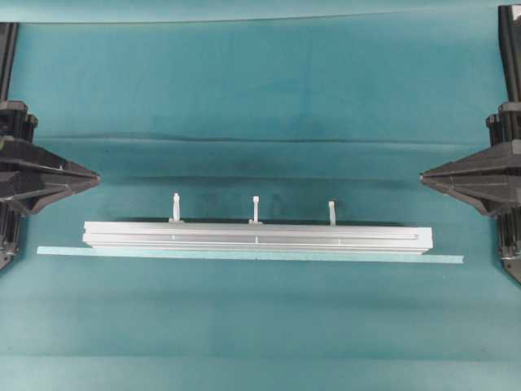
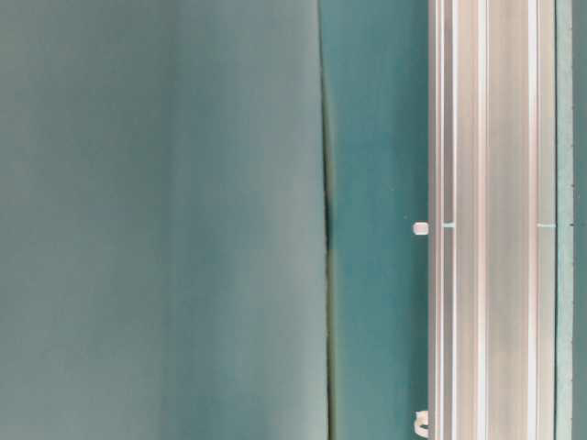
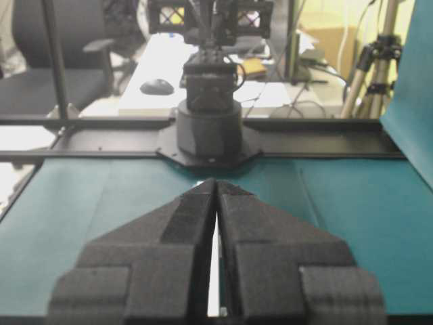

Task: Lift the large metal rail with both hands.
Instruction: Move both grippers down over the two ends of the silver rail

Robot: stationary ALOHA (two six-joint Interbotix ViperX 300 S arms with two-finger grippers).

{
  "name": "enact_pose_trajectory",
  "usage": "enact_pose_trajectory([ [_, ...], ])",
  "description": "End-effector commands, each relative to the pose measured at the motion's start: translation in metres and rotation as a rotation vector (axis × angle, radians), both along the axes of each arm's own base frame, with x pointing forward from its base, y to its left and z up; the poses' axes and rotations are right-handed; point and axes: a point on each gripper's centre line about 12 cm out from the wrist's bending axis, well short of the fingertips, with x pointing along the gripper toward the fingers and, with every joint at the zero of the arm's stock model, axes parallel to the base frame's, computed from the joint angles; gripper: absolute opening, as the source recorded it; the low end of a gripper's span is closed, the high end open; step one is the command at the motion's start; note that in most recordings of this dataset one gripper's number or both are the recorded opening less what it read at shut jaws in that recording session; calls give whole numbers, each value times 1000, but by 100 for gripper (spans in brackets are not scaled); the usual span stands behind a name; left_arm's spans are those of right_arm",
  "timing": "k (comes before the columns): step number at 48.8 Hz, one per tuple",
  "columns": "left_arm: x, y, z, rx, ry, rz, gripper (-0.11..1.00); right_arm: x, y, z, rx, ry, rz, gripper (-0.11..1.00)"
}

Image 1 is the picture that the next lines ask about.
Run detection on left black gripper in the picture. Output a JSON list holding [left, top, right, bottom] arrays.
[[1, 100, 100, 216]]

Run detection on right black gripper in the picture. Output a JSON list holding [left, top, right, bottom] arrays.
[[421, 102, 521, 216]]

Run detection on large silver aluminium rail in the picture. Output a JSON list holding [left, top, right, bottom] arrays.
[[82, 222, 433, 253]]

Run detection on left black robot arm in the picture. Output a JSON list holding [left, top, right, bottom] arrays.
[[1, 23, 100, 216]]

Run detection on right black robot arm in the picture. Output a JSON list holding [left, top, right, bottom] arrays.
[[420, 5, 520, 217]]

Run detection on thin teal strip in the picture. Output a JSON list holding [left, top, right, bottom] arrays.
[[37, 246, 463, 265]]

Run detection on left white cable tie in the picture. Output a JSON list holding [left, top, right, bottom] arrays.
[[169, 192, 183, 223]]

